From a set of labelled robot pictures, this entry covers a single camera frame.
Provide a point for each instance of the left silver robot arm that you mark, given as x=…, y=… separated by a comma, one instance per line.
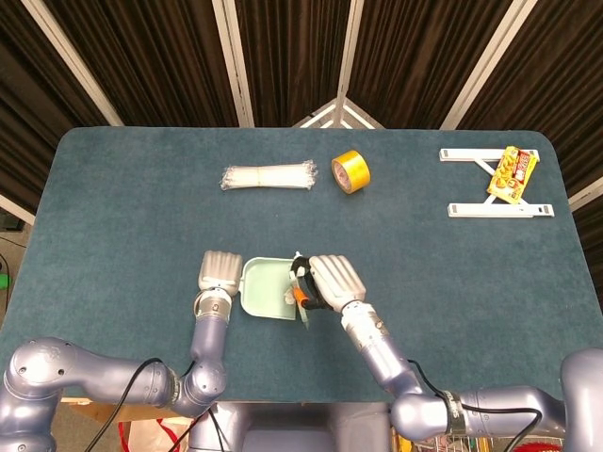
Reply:
x=94, y=376

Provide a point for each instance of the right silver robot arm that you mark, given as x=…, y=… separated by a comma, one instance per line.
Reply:
x=381, y=353

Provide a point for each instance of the white partition base foot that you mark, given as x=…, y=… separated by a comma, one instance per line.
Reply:
x=337, y=115

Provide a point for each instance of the yellow packing tape roll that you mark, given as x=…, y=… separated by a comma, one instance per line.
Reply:
x=355, y=168

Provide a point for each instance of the yellow snack packet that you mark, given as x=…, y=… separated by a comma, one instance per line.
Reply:
x=513, y=174

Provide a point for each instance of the blue felt table cover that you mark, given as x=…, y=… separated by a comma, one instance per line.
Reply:
x=141, y=235

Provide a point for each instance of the red and white bag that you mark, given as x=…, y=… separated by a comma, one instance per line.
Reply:
x=151, y=435

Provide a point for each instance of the mint green plastic dustpan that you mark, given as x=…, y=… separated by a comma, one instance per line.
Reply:
x=264, y=287

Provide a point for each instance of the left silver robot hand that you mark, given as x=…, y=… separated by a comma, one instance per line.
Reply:
x=219, y=270

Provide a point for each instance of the brown cardboard box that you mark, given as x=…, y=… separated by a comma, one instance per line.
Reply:
x=99, y=409

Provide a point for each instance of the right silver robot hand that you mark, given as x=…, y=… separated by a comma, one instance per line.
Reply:
x=337, y=280

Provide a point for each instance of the white paper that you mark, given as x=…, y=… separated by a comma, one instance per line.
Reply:
x=288, y=297

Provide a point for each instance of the silver robot torso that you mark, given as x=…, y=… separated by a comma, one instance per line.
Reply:
x=292, y=428

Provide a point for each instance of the white partition frame post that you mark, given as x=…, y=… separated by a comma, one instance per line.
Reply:
x=485, y=61
x=586, y=193
x=75, y=61
x=235, y=61
x=349, y=47
x=16, y=208

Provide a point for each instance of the white folding stand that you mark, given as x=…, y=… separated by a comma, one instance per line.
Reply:
x=490, y=209

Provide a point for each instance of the small green object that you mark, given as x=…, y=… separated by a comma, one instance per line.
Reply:
x=4, y=281

